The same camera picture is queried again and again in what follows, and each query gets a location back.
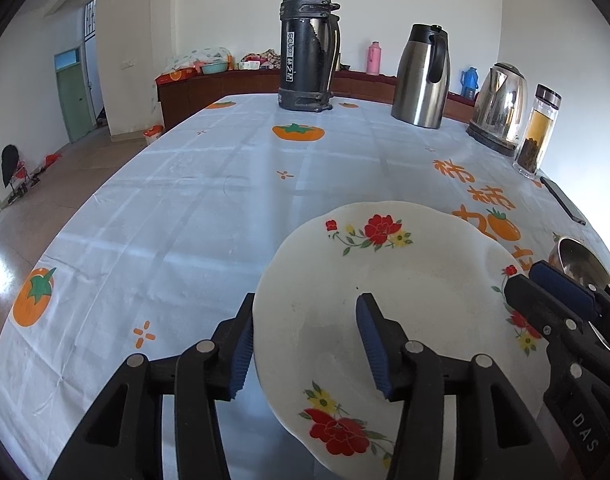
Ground stainless steel bowl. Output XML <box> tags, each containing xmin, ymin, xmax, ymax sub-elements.
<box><xmin>548</xmin><ymin>236</ymin><xmax>610</xmax><ymax>356</ymax></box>

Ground white red-flower plate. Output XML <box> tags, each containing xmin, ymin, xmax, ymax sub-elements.
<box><xmin>253</xmin><ymin>202</ymin><xmax>550</xmax><ymax>479</ymax></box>

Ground black smartphone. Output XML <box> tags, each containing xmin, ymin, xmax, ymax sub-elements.
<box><xmin>540</xmin><ymin>177</ymin><xmax>587</xmax><ymax>226</ymax></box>

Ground persimmon print tablecloth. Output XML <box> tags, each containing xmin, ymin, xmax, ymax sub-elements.
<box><xmin>0</xmin><ymin>94</ymin><xmax>610</xmax><ymax>479</ymax></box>

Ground stainless electric kettle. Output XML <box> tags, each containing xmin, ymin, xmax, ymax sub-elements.
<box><xmin>466</xmin><ymin>62</ymin><xmax>527</xmax><ymax>157</ymax></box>

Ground glass tea bottle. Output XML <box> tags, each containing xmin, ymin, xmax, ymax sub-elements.
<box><xmin>513</xmin><ymin>84</ymin><xmax>562</xmax><ymax>180</ymax></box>

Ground black baby stroller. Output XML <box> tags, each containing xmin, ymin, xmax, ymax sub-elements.
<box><xmin>1</xmin><ymin>144</ymin><xmax>40</xmax><ymax>205</ymax></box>

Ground white red bucket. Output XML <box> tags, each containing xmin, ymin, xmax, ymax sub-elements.
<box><xmin>143</xmin><ymin>125</ymin><xmax>165</xmax><ymax>145</ymax></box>

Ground pink thermos bottle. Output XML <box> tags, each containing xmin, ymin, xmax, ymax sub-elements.
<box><xmin>366</xmin><ymin>41</ymin><xmax>382</xmax><ymax>75</ymax></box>

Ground green door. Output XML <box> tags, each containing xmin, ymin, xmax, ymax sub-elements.
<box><xmin>54</xmin><ymin>48</ymin><xmax>96</xmax><ymax>143</ymax></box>

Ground dark wooden sideboard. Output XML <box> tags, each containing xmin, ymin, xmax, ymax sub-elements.
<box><xmin>155</xmin><ymin>66</ymin><xmax>478</xmax><ymax>131</ymax></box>

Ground large black thermos flask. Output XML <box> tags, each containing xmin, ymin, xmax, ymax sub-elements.
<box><xmin>278</xmin><ymin>0</ymin><xmax>341</xmax><ymax>113</ymax></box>

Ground teal basin on sideboard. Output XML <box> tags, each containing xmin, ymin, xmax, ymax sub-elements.
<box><xmin>201</xmin><ymin>61</ymin><xmax>229</xmax><ymax>75</ymax></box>

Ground steel carafe black handle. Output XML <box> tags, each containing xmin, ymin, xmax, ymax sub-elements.
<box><xmin>392</xmin><ymin>24</ymin><xmax>450</xmax><ymax>129</ymax></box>

